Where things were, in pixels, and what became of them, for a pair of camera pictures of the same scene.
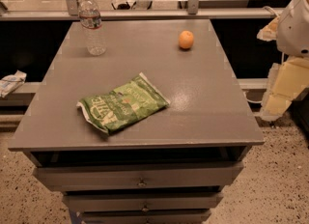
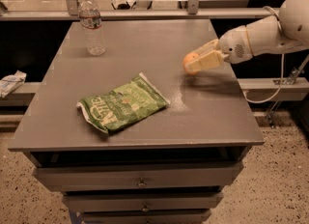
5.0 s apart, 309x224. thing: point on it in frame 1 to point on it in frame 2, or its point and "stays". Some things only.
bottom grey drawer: (147, 217) stays
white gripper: (294, 30) to (234, 45)
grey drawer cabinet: (171, 166) stays
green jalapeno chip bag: (120, 108) stays
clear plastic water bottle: (90, 17) stays
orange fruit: (185, 39) to (186, 59)
